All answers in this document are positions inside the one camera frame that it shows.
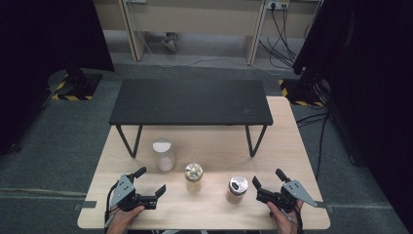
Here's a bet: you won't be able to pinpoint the gold-lid jar of yellow spice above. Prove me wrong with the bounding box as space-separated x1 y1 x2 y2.
184 162 205 193

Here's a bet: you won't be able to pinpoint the grey tape strip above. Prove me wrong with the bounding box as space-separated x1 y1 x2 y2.
73 200 97 212
313 200 335 214

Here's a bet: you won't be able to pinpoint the beige wooden desk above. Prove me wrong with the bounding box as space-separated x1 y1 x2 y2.
93 0 322 65

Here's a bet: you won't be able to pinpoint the black stand base, striped tape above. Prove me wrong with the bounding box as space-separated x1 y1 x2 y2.
278 72 325 107
48 67 103 101

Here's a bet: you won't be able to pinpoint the person's right hand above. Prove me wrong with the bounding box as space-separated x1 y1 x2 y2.
266 199 305 234

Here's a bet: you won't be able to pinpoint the black shelf rack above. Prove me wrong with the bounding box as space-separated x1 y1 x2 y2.
108 78 275 159

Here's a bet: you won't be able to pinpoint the black floor cables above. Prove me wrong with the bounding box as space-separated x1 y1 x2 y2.
295 81 333 181

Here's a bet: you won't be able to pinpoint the black power cables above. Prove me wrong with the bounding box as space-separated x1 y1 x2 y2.
258 6 298 71

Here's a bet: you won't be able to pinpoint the white-lid jar of white powder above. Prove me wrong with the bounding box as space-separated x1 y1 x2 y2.
152 137 176 173

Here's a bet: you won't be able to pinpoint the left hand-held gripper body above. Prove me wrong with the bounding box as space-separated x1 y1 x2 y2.
109 174 159 213

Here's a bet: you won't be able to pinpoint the person's left hand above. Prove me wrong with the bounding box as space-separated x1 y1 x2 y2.
106 205 146 234

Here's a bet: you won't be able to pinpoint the right hand-held gripper cable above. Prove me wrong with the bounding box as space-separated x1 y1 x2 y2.
284 208 305 234

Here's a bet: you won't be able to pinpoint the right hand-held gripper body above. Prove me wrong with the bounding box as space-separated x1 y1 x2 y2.
256 179 319 213

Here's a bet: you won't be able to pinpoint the silver-lid jar of brown spice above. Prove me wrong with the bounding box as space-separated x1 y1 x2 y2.
225 175 249 205

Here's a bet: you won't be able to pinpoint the black curtain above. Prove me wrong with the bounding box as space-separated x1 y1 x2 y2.
0 0 115 155
291 0 413 233

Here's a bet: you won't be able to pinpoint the left hand-held gripper cable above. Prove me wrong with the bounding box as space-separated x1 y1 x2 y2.
104 180 120 226

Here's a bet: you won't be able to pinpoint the white cable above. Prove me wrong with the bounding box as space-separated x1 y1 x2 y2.
137 30 293 77

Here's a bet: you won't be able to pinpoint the hand-held gripper cable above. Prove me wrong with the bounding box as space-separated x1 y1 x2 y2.
104 180 120 226
284 208 305 234

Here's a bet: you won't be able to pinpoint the white wall socket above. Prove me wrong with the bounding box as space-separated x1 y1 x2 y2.
266 0 290 10

